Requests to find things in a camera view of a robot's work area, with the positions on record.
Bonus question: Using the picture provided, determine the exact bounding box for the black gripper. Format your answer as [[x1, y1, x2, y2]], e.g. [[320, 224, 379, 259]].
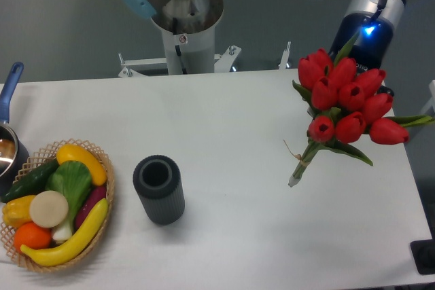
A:
[[329, 14, 395, 97]]

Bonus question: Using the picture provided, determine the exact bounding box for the red tulip bouquet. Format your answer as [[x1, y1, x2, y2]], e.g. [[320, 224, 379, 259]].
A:
[[288, 33, 434, 187]]

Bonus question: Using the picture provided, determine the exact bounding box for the white furniture leg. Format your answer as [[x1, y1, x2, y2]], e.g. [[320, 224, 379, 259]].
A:
[[420, 80, 435, 117]]

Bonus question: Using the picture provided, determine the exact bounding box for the black device at edge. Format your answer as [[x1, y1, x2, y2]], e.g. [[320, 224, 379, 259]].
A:
[[410, 239, 434, 275]]

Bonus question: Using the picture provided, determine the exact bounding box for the dark grey ribbed vase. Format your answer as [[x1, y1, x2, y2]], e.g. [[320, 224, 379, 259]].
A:
[[133, 155, 186, 225]]

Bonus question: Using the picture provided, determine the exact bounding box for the purple eggplant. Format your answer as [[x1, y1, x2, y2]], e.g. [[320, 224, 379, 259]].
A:
[[74, 185, 107, 230]]

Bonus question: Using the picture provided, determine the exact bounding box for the yellow squash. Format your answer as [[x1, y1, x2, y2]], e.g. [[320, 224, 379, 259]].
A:
[[56, 144, 107, 186]]

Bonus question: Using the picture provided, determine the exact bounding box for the green bok choy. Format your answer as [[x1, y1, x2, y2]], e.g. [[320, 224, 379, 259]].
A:
[[45, 161, 92, 244]]

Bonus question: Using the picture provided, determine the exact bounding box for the yellow banana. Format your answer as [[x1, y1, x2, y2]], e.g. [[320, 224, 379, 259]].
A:
[[20, 198, 109, 267]]

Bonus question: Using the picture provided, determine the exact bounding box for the woven wicker basket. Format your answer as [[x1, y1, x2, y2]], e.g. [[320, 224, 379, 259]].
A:
[[1, 139, 115, 273]]

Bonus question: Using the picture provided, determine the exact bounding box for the beige round disc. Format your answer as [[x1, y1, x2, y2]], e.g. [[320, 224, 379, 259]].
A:
[[29, 191, 69, 228]]

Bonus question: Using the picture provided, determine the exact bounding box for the green cucumber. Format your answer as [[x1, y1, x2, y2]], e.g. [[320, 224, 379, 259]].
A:
[[1, 160, 59, 203]]

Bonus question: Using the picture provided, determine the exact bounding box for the orange fruit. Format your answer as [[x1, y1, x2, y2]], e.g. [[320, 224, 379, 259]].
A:
[[14, 222, 52, 255]]

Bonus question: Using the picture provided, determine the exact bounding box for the yellow bell pepper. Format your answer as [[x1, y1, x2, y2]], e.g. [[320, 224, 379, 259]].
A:
[[2, 195, 36, 229]]

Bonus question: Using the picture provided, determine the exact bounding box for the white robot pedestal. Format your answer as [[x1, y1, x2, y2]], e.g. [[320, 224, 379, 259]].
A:
[[152, 0, 224, 75]]

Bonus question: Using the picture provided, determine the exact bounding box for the white metal base frame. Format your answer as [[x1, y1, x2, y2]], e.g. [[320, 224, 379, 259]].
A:
[[118, 41, 292, 77]]

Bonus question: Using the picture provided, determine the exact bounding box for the blue handled saucepan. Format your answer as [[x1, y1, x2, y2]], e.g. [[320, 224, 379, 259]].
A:
[[1, 62, 29, 196]]

